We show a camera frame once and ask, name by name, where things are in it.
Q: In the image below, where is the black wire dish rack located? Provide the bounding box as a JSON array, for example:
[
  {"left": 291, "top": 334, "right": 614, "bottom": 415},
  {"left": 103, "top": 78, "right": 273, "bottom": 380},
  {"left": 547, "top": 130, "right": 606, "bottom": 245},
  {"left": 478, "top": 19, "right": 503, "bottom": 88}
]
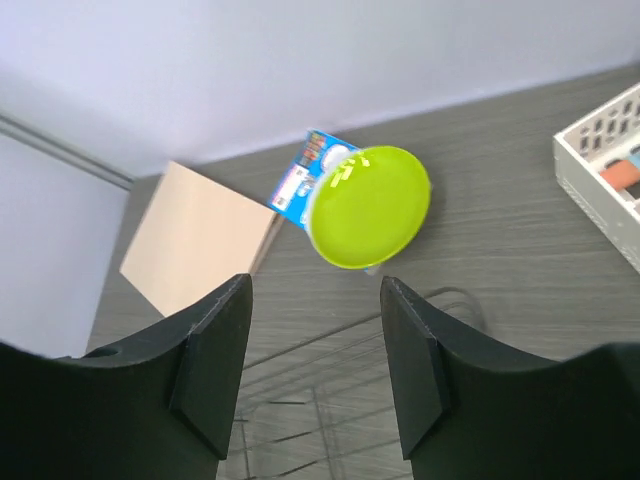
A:
[{"left": 218, "top": 312, "right": 412, "bottom": 479}]

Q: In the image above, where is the tan cardboard folder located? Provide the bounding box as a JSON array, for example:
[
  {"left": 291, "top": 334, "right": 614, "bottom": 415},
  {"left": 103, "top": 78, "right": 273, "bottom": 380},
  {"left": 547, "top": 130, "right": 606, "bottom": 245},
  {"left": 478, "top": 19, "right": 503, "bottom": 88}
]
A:
[{"left": 120, "top": 162, "right": 284, "bottom": 317}]

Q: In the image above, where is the lime green plate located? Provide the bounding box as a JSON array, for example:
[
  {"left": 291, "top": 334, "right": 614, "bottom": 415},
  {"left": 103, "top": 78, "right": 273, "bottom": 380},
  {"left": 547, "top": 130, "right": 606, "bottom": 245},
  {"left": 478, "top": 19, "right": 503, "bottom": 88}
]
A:
[{"left": 311, "top": 145, "right": 432, "bottom": 270}]

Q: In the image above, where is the blue picture book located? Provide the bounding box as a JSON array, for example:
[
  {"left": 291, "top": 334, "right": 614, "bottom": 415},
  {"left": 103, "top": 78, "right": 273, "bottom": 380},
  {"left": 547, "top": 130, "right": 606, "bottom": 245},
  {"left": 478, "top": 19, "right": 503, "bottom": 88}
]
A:
[{"left": 269, "top": 130, "right": 359, "bottom": 229}]

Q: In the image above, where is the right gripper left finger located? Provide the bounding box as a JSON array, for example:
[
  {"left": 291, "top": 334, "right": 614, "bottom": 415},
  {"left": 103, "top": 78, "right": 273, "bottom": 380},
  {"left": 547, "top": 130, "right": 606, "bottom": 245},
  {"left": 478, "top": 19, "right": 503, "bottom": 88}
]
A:
[{"left": 1, "top": 274, "right": 253, "bottom": 479}]

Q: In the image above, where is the white plastic file organizer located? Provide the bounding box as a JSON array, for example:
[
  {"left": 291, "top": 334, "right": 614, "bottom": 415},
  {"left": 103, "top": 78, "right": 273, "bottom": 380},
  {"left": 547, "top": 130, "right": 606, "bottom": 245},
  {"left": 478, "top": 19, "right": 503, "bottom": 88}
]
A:
[{"left": 553, "top": 84, "right": 639, "bottom": 269}]

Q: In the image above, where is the pink box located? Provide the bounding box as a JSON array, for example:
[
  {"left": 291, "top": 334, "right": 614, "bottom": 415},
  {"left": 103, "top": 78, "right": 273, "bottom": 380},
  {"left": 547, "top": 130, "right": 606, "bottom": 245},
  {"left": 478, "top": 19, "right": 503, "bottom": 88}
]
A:
[{"left": 600, "top": 159, "right": 639, "bottom": 191}]

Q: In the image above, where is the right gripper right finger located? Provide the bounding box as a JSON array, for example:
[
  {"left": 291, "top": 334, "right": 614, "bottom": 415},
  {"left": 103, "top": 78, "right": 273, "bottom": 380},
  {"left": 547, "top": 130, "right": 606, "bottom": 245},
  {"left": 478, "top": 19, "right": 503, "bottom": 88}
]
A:
[{"left": 380, "top": 277, "right": 639, "bottom": 479}]

